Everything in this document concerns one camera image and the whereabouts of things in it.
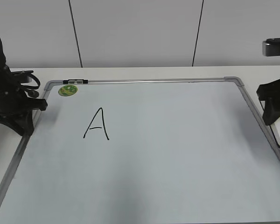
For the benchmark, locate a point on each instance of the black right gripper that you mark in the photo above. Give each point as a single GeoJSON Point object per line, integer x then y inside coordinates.
{"type": "Point", "coordinates": [270, 93]}

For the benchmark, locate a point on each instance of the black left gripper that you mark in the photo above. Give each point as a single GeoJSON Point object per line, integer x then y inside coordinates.
{"type": "Point", "coordinates": [16, 104]}

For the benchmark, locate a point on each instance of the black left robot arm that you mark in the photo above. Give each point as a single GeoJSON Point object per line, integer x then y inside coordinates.
{"type": "Point", "coordinates": [23, 76]}

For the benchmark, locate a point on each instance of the green round magnet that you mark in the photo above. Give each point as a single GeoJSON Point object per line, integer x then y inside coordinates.
{"type": "Point", "coordinates": [67, 90]}

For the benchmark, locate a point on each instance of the black and silver board clip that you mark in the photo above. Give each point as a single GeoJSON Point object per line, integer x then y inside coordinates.
{"type": "Point", "coordinates": [75, 81]}

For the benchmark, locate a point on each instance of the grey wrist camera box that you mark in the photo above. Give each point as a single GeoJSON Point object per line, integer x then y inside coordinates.
{"type": "Point", "coordinates": [271, 47]}

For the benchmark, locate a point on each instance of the white board with grey frame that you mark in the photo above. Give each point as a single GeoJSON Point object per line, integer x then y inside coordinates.
{"type": "Point", "coordinates": [145, 152]}

